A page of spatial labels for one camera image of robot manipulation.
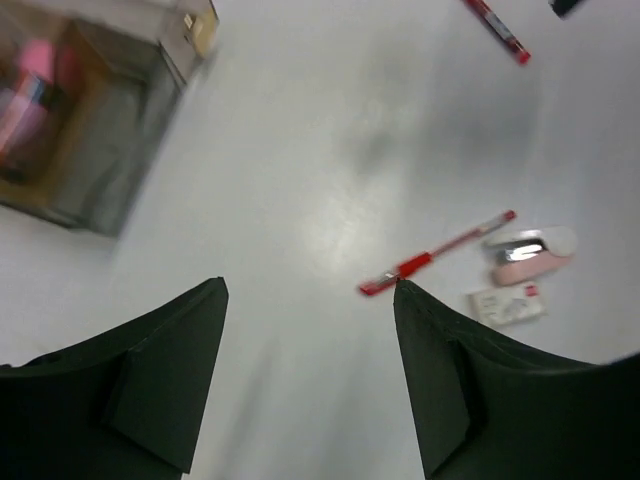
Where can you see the pink cap glue stick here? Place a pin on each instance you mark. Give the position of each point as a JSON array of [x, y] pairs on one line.
[[37, 95]]

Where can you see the transparent tiered desk organizer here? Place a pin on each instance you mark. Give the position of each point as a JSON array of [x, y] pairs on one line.
[[105, 148]]

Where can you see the red gel pen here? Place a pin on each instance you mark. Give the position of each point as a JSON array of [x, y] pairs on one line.
[[410, 266]]

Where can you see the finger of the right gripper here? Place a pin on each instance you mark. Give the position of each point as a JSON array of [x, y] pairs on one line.
[[562, 8]]

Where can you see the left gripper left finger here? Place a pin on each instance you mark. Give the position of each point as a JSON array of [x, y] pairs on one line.
[[125, 404]]

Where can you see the white eraser block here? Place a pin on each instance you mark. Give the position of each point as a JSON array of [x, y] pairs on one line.
[[505, 306]]

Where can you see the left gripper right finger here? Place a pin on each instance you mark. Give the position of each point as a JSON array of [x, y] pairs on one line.
[[486, 406]]

